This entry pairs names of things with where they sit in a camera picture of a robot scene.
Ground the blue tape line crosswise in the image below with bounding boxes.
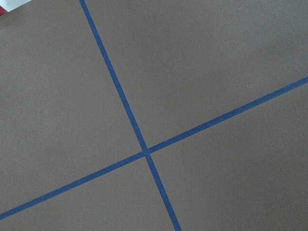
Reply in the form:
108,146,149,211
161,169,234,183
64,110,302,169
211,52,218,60
0,77,308,220

